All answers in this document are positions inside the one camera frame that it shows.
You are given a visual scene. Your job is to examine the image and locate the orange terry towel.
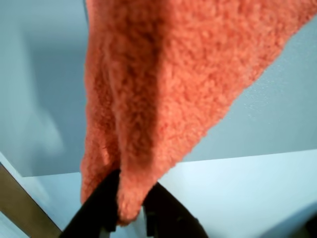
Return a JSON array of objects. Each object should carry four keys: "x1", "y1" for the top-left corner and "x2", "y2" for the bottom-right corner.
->
[{"x1": 80, "y1": 0, "x2": 317, "y2": 226}]

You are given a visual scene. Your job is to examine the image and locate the brown wooden board strip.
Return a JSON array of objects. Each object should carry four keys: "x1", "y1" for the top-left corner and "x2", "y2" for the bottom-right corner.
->
[{"x1": 0, "y1": 162, "x2": 62, "y2": 238}]

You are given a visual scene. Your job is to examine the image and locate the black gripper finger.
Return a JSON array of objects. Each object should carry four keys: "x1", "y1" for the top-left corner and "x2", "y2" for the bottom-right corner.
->
[
  {"x1": 143, "y1": 182, "x2": 210, "y2": 238},
  {"x1": 61, "y1": 169, "x2": 121, "y2": 238}
]

